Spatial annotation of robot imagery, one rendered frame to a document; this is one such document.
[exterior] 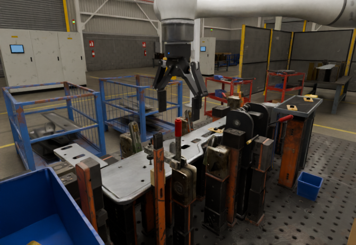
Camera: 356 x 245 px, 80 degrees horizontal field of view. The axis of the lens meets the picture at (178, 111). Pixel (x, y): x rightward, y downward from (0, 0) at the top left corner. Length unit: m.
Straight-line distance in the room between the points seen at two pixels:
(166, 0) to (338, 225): 1.11
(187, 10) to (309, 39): 8.21
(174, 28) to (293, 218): 0.95
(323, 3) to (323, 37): 7.85
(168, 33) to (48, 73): 8.14
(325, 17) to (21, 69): 8.24
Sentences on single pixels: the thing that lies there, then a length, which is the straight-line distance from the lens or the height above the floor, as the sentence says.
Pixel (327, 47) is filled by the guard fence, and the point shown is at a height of 1.45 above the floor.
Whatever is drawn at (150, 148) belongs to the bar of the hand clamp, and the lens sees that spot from 0.79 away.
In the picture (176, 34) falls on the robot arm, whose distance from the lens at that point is 0.58.
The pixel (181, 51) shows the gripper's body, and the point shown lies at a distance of 0.59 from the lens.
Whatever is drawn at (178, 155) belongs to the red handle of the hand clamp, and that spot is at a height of 1.09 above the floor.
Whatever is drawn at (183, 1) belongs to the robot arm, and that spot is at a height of 1.53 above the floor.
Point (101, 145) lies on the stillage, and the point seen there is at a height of 0.29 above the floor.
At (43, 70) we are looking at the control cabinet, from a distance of 8.60.
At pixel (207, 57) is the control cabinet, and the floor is 0.99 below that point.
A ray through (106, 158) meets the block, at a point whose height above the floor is 0.98.
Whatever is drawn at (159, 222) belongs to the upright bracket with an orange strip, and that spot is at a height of 0.91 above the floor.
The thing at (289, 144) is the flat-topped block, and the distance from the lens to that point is 1.24.
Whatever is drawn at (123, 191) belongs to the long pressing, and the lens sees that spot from 0.72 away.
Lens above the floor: 1.42
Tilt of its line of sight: 16 degrees down
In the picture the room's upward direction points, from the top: straight up
